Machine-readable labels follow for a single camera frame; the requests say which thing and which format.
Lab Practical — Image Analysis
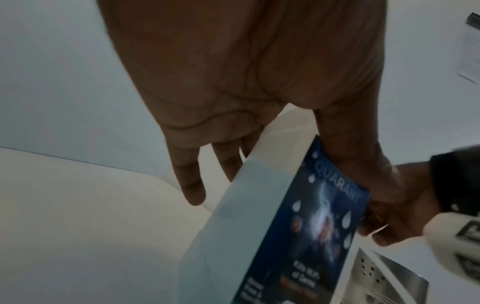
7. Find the person's left hand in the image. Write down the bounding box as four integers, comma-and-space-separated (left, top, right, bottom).
97, 0, 410, 207

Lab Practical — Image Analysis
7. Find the person's right hand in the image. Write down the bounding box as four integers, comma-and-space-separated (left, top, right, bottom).
357, 161, 445, 247

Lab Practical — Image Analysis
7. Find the large white bottle blue label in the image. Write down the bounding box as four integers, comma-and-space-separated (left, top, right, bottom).
178, 102, 372, 304

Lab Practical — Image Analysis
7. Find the white marker cube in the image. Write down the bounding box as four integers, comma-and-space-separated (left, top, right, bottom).
422, 211, 480, 283

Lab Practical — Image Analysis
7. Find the black right wristband with markers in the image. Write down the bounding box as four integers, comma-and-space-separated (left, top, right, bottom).
428, 146, 480, 215

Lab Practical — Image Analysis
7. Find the perforated steel utensil holder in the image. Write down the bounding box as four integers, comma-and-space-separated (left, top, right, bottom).
339, 247, 431, 304

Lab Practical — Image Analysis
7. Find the white paper wall notice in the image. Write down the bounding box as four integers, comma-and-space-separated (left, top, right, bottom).
449, 22, 480, 85

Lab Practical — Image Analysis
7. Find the black wall device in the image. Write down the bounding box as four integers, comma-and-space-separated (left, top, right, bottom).
464, 12, 480, 31

